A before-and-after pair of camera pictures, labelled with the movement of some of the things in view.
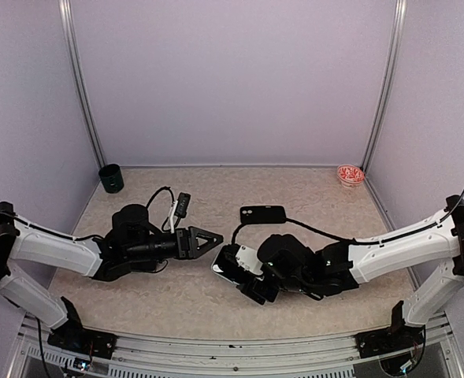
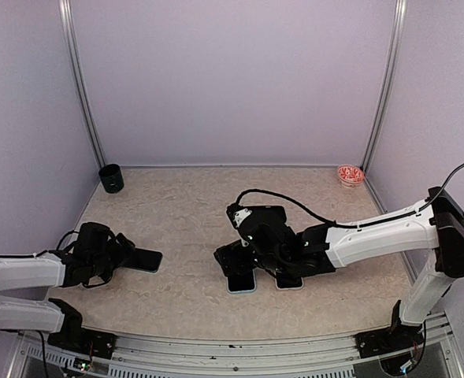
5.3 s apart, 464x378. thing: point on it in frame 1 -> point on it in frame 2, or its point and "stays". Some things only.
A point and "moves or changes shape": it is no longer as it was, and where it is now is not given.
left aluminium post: x=66 y=9 stays
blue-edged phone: x=225 y=267 moves or changes shape
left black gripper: x=187 y=242 -> x=121 y=256
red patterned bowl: x=350 y=176 stays
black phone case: x=251 y=214 stays
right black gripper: x=256 y=292 -> x=242 y=265
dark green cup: x=112 y=178 stays
